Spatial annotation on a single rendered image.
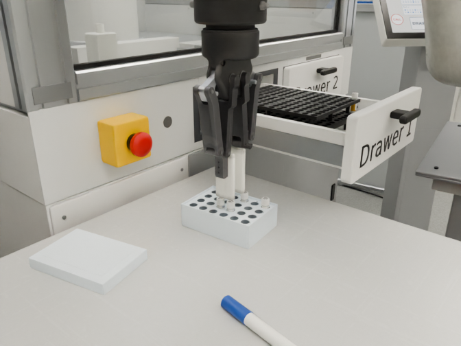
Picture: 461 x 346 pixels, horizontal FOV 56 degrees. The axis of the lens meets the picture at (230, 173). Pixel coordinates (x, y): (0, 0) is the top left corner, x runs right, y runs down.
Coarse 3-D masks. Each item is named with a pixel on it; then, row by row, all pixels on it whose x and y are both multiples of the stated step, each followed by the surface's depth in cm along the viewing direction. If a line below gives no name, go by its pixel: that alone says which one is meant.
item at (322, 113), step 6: (342, 102) 85; (348, 102) 85; (354, 102) 86; (324, 108) 80; (330, 108) 81; (336, 108) 80; (342, 108) 82; (312, 114) 77; (318, 114) 78; (324, 114) 77; (330, 114) 79
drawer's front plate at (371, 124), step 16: (400, 96) 77; (416, 96) 83; (368, 112) 67; (384, 112) 72; (352, 128) 65; (368, 128) 69; (384, 128) 74; (400, 128) 81; (352, 144) 66; (368, 144) 70; (400, 144) 83; (352, 160) 67; (368, 160) 72; (384, 160) 78; (352, 176) 68
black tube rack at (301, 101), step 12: (264, 96) 90; (276, 96) 90; (288, 96) 90; (300, 96) 90; (312, 96) 90; (324, 96) 90; (336, 96) 90; (264, 108) 82; (276, 108) 81; (288, 108) 80; (300, 108) 80; (312, 108) 80; (348, 108) 88; (300, 120) 84; (312, 120) 77; (324, 120) 84; (336, 120) 84
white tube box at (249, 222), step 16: (208, 192) 72; (192, 208) 66; (208, 208) 66; (224, 208) 66; (240, 208) 66; (256, 208) 66; (272, 208) 66; (192, 224) 67; (208, 224) 65; (224, 224) 63; (240, 224) 61; (256, 224) 62; (272, 224) 67; (224, 240) 64; (240, 240) 62; (256, 240) 64
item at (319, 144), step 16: (256, 128) 79; (272, 128) 77; (288, 128) 75; (304, 128) 73; (320, 128) 71; (336, 128) 91; (256, 144) 80; (272, 144) 78; (288, 144) 76; (304, 144) 74; (320, 144) 72; (336, 144) 70; (320, 160) 72; (336, 160) 70
